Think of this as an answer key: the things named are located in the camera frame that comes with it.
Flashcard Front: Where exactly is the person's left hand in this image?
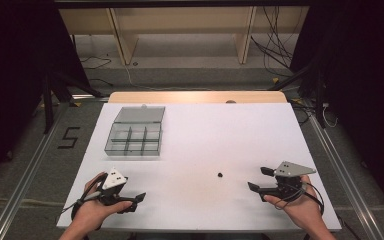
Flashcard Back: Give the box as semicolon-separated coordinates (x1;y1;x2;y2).
71;171;134;232

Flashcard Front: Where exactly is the white board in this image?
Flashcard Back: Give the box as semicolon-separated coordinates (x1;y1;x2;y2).
56;101;343;233

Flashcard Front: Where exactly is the right hand-held gripper cable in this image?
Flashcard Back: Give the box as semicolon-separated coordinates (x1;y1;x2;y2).
273;181;326;216

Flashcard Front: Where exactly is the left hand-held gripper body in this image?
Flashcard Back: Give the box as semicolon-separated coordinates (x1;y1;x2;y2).
96;166;136;206

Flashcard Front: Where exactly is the aluminium floor rail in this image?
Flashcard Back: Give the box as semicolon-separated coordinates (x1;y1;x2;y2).
307;111;384;240
0;105;73;240

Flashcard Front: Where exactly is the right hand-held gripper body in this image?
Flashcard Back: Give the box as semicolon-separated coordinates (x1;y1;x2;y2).
273;161;317;202

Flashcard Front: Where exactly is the clear plastic compartment box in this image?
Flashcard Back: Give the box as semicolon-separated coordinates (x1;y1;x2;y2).
103;105;166;158

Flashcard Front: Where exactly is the black curtain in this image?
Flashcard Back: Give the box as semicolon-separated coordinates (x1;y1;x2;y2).
289;0;384;214
0;0;91;193

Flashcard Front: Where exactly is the bundle of black cables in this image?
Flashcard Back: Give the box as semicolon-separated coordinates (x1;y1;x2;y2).
250;5;296;78

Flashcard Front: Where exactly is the black floor cable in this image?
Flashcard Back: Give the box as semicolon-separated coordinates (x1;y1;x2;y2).
79;55;114;87

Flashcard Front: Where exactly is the light wooden shelf unit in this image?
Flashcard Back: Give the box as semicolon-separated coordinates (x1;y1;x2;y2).
58;5;311;66

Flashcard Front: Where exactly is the black metal stand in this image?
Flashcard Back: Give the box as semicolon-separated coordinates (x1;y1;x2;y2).
40;69;105;135
267;59;328;129

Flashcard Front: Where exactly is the white floor cable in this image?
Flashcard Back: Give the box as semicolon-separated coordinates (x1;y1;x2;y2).
123;64;214;92

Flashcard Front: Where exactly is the person's right hand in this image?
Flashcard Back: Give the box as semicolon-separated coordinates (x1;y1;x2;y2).
263;174;325;232

